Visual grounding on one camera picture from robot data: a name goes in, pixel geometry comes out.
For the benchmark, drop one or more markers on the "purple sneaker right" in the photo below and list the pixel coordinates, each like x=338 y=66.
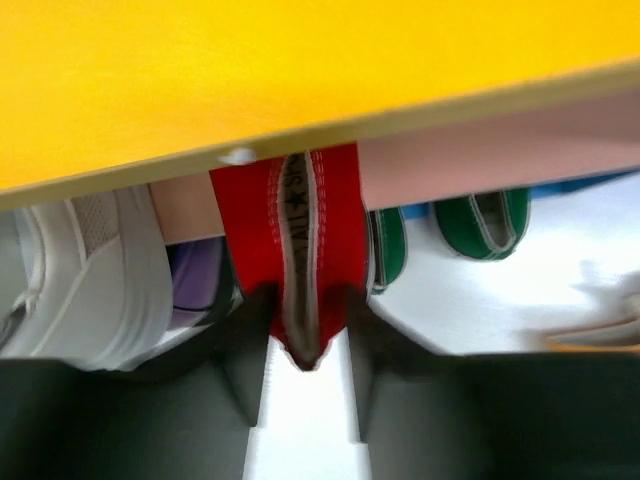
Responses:
x=203 y=281

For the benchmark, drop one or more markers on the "blue yellow shoe shelf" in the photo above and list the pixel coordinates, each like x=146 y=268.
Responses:
x=444 y=97

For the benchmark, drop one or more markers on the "orange sneaker on side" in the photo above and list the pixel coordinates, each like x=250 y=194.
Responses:
x=612 y=323

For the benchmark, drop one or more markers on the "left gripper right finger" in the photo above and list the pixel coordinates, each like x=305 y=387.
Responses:
x=425 y=415

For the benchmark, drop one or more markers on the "white sneaker right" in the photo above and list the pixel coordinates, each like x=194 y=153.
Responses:
x=84 y=280

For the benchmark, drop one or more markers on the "green sneaker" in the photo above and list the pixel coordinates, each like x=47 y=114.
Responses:
x=389 y=248
x=485 y=226

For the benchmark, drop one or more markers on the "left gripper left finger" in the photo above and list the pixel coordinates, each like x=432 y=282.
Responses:
x=186 y=414

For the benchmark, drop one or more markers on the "red sneaker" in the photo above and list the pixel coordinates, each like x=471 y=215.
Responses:
x=299 y=222

